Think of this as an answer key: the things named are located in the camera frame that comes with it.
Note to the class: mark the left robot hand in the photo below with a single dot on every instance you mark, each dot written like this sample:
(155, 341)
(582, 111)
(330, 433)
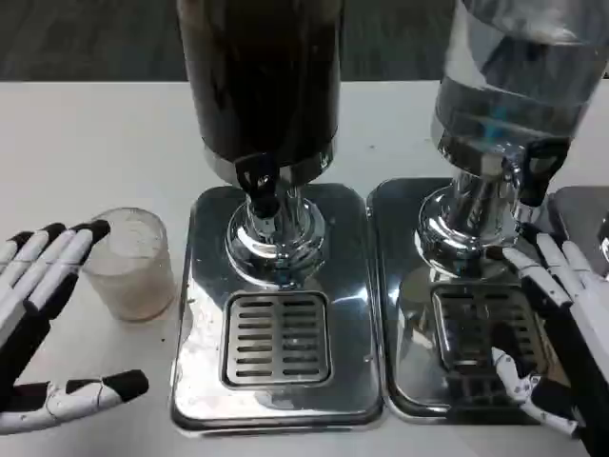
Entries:
(43, 271)

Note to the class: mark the black dispenser tap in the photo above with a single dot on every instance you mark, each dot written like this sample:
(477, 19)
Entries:
(542, 166)
(252, 176)

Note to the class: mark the dark drink dispenser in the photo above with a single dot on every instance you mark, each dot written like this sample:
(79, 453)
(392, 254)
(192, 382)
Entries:
(261, 71)

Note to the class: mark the clear water dispenser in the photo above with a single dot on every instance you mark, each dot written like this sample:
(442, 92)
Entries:
(499, 95)

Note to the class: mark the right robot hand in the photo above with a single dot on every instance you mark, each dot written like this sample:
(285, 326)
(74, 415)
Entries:
(590, 343)

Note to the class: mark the clear ribbed glass cup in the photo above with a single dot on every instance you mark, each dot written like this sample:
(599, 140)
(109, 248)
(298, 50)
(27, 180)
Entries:
(138, 285)

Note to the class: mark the steel drip grid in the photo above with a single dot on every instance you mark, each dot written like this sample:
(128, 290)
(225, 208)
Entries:
(276, 343)
(476, 323)

